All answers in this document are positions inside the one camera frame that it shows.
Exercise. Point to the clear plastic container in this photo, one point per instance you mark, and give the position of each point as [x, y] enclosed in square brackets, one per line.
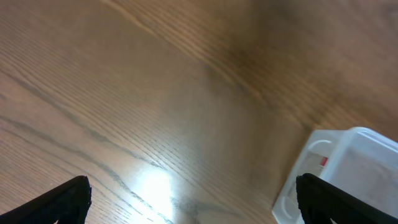
[359, 161]

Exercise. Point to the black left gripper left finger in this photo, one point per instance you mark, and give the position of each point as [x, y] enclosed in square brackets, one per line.
[66, 204]

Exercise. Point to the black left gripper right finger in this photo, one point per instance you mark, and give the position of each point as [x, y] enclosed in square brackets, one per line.
[320, 202]

